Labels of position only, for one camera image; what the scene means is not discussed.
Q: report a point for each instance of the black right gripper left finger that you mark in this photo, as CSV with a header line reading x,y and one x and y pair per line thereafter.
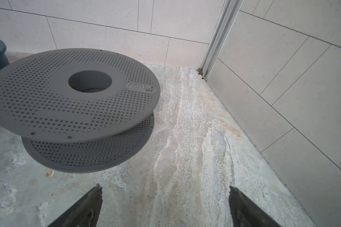
x,y
84,213

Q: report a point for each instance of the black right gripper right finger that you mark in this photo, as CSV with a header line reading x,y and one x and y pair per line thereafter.
x,y
245,213

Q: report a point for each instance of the grey perforated cable spool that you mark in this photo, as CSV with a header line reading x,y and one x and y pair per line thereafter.
x,y
79,110

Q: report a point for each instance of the aluminium corner profile right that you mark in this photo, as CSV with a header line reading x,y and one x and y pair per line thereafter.
x,y
223,27

